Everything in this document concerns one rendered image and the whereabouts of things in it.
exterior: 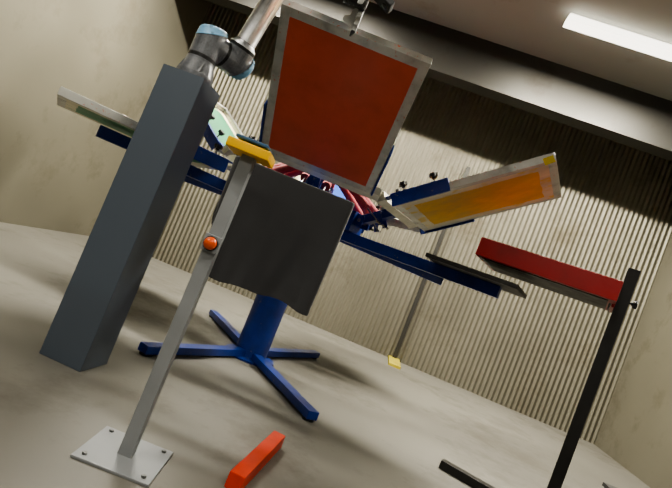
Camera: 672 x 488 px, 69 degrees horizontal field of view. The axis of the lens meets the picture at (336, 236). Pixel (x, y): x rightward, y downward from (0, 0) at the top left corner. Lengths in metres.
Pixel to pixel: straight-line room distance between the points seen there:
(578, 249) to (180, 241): 4.38
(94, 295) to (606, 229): 5.07
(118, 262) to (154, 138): 0.49
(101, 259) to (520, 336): 4.49
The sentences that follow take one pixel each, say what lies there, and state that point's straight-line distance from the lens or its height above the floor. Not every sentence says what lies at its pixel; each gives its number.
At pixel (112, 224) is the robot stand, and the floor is 0.55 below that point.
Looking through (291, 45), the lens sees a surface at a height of 1.45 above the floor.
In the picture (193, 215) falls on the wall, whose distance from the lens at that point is 5.91.
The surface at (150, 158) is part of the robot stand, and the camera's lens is 2.03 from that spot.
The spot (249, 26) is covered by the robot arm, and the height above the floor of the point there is 1.50.
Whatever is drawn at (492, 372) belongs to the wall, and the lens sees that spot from 5.64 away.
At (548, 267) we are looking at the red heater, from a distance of 2.37.
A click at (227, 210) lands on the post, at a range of 1.46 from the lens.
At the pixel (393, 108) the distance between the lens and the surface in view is 2.07.
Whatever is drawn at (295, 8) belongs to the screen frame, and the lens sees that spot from 1.97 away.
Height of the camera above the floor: 0.73
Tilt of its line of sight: 3 degrees up
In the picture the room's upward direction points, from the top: 22 degrees clockwise
